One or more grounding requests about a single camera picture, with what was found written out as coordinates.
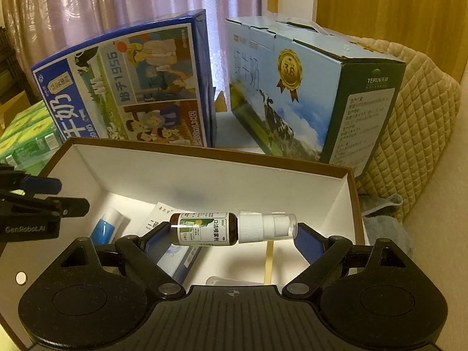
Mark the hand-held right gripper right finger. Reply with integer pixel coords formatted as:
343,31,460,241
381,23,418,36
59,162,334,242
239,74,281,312
280,222,409,297

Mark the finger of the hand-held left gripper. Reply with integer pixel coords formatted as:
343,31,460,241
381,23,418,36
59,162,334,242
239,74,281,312
0,170,62,195
0,195,90,219

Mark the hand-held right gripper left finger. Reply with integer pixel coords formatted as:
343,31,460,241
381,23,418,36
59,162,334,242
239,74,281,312
60,223,185,297

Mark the white blue medicine box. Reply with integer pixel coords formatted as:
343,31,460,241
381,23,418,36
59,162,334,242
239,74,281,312
126,201,202,284

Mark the blue squeeze tube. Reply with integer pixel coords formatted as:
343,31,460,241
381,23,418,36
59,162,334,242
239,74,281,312
90,207,131,244

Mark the brown spray bottle white cap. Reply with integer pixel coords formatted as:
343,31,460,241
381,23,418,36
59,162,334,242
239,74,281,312
170,210,298,246

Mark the clear plastic container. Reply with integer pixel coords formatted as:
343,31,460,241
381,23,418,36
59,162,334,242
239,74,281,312
205,275,273,287

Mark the brown cardboard box white inside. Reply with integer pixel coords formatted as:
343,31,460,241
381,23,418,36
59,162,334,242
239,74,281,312
0,137,366,351

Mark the green wrapped tissue pack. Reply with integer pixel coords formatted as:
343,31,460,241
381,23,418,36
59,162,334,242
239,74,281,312
0,100,61,176

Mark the grey cloth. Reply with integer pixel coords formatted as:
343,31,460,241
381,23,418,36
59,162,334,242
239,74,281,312
360,192,409,245

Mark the dark blue milk carton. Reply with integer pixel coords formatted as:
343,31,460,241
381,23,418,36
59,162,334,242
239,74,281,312
31,9,216,149

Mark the light blue milk carton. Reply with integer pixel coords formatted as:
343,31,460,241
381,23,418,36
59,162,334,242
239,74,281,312
224,16,407,178

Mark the beige quilted cushion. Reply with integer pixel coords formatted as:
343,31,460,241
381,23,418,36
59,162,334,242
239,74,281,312
353,37,462,224

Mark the pink curtain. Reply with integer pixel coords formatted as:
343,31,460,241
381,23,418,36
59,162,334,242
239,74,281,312
0,0,267,118

